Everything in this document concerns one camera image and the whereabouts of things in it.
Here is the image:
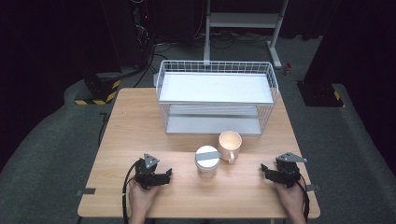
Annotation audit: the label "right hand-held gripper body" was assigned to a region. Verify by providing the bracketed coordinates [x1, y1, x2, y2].
[274, 151, 308, 189]

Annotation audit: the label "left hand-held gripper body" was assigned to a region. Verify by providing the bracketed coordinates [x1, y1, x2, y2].
[134, 152, 163, 190]

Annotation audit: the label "clear lidded glass cup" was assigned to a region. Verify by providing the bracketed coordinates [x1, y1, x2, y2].
[194, 145, 221, 179]

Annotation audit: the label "cream ceramic mug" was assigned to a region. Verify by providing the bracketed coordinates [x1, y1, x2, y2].
[218, 130, 243, 164]

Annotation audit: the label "white wire rack shelf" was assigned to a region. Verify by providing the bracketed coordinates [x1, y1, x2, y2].
[155, 60, 279, 137]

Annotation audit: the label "person's left hand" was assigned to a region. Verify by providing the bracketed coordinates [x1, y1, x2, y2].
[128, 178, 161, 217]

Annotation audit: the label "person's right hand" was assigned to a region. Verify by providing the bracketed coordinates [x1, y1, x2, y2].
[274, 181, 308, 218]

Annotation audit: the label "black yellow striped base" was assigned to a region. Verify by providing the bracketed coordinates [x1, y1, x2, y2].
[296, 79, 346, 108]
[74, 73, 121, 106]

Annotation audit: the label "black equipment tower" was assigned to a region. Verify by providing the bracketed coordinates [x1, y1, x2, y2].
[102, 0, 157, 71]

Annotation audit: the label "white metal stand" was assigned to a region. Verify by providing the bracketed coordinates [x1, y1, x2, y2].
[203, 0, 290, 70]

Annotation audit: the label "left hand-held gripper black cable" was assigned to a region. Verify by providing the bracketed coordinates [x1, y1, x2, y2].
[121, 161, 140, 224]

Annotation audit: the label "hand-held gripper black cable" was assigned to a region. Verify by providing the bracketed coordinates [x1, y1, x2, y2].
[121, 161, 140, 224]
[298, 173, 311, 224]

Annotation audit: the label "right hand-held gripper black cable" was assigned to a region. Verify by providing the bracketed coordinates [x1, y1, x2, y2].
[298, 173, 311, 224]

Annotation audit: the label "black floor cables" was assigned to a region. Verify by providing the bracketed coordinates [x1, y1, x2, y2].
[133, 38, 173, 89]

